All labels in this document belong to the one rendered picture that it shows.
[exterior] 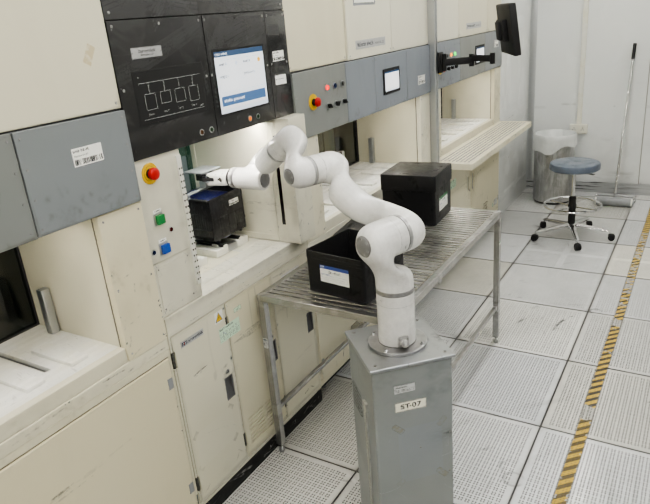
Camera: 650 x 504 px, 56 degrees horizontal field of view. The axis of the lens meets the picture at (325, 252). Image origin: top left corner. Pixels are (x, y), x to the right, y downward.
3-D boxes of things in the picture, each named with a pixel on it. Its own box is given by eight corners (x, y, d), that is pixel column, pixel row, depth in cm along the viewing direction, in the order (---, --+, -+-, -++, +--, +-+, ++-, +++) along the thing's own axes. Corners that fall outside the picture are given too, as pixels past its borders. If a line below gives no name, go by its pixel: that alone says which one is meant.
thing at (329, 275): (308, 290, 243) (304, 249, 237) (350, 266, 263) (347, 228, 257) (365, 305, 226) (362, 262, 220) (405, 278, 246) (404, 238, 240)
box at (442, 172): (436, 226, 301) (435, 176, 292) (381, 222, 314) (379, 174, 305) (452, 209, 324) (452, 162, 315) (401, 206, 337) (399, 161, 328)
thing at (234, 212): (213, 253, 252) (201, 177, 240) (177, 247, 262) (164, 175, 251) (249, 233, 271) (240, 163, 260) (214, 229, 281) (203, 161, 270)
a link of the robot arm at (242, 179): (240, 161, 246) (229, 177, 242) (266, 162, 240) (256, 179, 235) (248, 176, 252) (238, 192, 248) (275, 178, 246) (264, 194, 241)
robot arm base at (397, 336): (436, 349, 193) (435, 296, 186) (379, 361, 189) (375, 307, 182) (413, 323, 210) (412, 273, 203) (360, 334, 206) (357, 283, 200)
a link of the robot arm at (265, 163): (282, 121, 227) (250, 155, 252) (263, 150, 219) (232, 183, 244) (301, 136, 229) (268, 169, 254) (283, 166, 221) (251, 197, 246)
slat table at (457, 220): (403, 494, 240) (394, 320, 213) (277, 451, 270) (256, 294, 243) (499, 341, 342) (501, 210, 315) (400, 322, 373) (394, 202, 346)
